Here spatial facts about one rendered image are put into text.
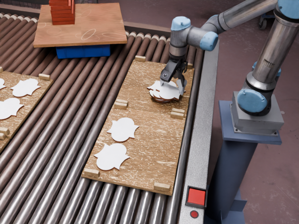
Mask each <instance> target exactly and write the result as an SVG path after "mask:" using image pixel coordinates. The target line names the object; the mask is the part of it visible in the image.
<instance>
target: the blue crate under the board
mask: <svg viewBox="0 0 299 224"><path fill-rule="evenodd" d="M56 51H57V58H58V59H65V58H82V57H99V56H110V44H99V45H79V46H60V47H56Z"/></svg>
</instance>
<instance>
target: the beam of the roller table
mask: <svg viewBox="0 0 299 224"><path fill-rule="evenodd" d="M219 44H220V40H218V41H217V44H216V46H215V48H214V50H213V51H207V50H205V53H204V59H203V65H202V73H201V79H200V85H199V91H198V99H197V105H196V111H195V117H194V125H193V131H192V137H191V143H190V151H189V157H188V163H187V168H186V176H185V183H184V189H183V195H182V202H181V208H180V214H179V220H178V224H203V222H204V212H205V210H204V209H200V208H195V207H191V206H186V205H185V200H186V192H187V186H188V185H189V186H193V187H198V188H204V189H206V188H207V178H208V168H209V157H210V144H211V133H212V123H213V113H214V99H215V89H216V79H217V69H218V55H219ZM192 210H195V211H197V212H198V213H199V216H198V218H196V219H194V218H192V217H191V216H190V212H191V211H192Z"/></svg>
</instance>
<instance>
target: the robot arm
mask: <svg viewBox="0 0 299 224"><path fill-rule="evenodd" d="M273 9H274V14H275V16H276V19H275V21H274V23H273V25H272V28H271V30H270V33H269V35H268V37H267V40H266V42H265V44H264V47H263V49H262V51H261V54H260V56H259V59H258V61H256V62H255V63H254V65H253V66H252V71H251V72H250V73H248V74H247V76H246V79H245V81H244V84H243V86H242V88H241V90H240V91H239V93H238V96H237V101H238V107H239V108H240V109H241V110H242V111H243V112H245V113H246V114H248V115H251V116H265V115H267V114H268V113H269V111H270V109H271V96H272V93H273V91H274V89H275V87H276V84H277V81H278V79H279V76H280V73H281V66H282V64H283V62H284V60H285V58H286V56H287V54H288V52H289V50H290V48H291V46H292V44H293V42H294V40H295V38H296V36H297V34H298V32H299V0H246V1H244V2H242V3H240V4H238V5H236V6H234V7H232V8H230V9H228V10H226V11H224V12H222V13H220V14H219V15H214V16H212V17H211V18H210V19H209V20H208V21H207V22H206V23H205V24H204V25H203V26H202V27H201V28H197V27H194V26H191V23H190V19H188V18H187V17H183V16H178V17H175V18H174V19H173V21H172V27H171V35H170V43H169V45H170V48H169V56H170V57H171V58H170V59H169V61H168V63H167V65H166V66H165V68H164V69H163V70H162V71H161V75H160V85H161V86H162V85H163V84H164V82H167V83H169V82H170V81H171V79H172V77H173V78H174V79H176V78H178V80H177V81H176V83H177V85H178V89H179V93H180V94H181V95H183V93H184V88H185V86H186V84H187V81H186V80H185V78H184V75H183V74H182V73H183V70H184V73H185V72H186V71H187V65H188V62H187V61H185V56H186V50H187V45H191V46H194V47H197V48H200V49H202V50H207V51H213V50H214V48H215V46H216V44H217V41H218V35H219V34H220V33H223V32H225V31H227V30H229V29H231V28H234V27H236V26H238V25H240V24H242V23H245V22H247V21H249V20H251V19H253V18H256V17H258V16H259V15H262V14H264V13H266V12H268V11H270V10H273ZM185 62H186V63H185ZM185 68H186V70H185Z"/></svg>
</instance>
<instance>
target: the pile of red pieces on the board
mask: <svg viewBox="0 0 299 224"><path fill-rule="evenodd" d="M49 6H51V10H50V12H51V16H52V22H53V25H64V24H75V3H74V0H49Z"/></svg>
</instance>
